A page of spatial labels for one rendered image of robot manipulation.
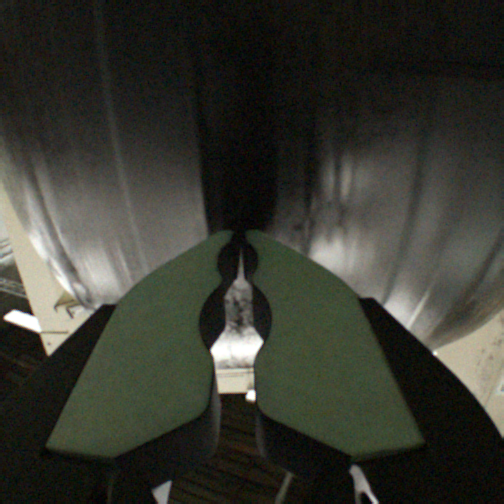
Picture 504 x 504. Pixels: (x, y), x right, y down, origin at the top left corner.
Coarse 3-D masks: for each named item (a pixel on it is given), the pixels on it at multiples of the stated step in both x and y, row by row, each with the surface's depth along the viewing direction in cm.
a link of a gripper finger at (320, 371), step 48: (288, 288) 9; (336, 288) 9; (288, 336) 8; (336, 336) 8; (288, 384) 7; (336, 384) 7; (384, 384) 7; (288, 432) 6; (336, 432) 6; (384, 432) 6
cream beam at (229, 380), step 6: (216, 372) 75; (222, 372) 75; (228, 372) 75; (234, 372) 75; (240, 372) 75; (246, 372) 75; (252, 372) 75; (222, 378) 76; (228, 378) 76; (234, 378) 76; (240, 378) 76; (246, 378) 76; (252, 378) 76; (222, 384) 77; (228, 384) 77; (234, 384) 77; (240, 384) 77; (246, 384) 77; (252, 384) 77; (222, 390) 78; (228, 390) 78; (234, 390) 78; (240, 390) 78; (246, 390) 78; (252, 390) 78
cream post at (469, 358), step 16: (496, 320) 40; (480, 336) 43; (496, 336) 40; (448, 352) 52; (464, 352) 47; (480, 352) 43; (496, 352) 41; (464, 368) 47; (480, 368) 43; (496, 368) 42; (480, 384) 43; (496, 384) 43; (480, 400) 44; (496, 400) 44; (496, 416) 46
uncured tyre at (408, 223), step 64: (0, 0) 10; (64, 0) 10; (128, 0) 10; (192, 0) 10; (256, 0) 10; (320, 0) 10; (384, 0) 10; (448, 0) 10; (0, 64) 11; (64, 64) 10; (128, 64) 10; (192, 64) 10; (256, 64) 10; (320, 64) 10; (0, 128) 13; (64, 128) 11; (128, 128) 11; (192, 128) 11; (256, 128) 11; (320, 128) 11; (384, 128) 11; (448, 128) 11; (64, 192) 13; (128, 192) 13; (192, 192) 13; (256, 192) 13; (320, 192) 13; (384, 192) 13; (448, 192) 13; (64, 256) 15; (128, 256) 14; (320, 256) 14; (384, 256) 14; (448, 256) 15; (448, 320) 18
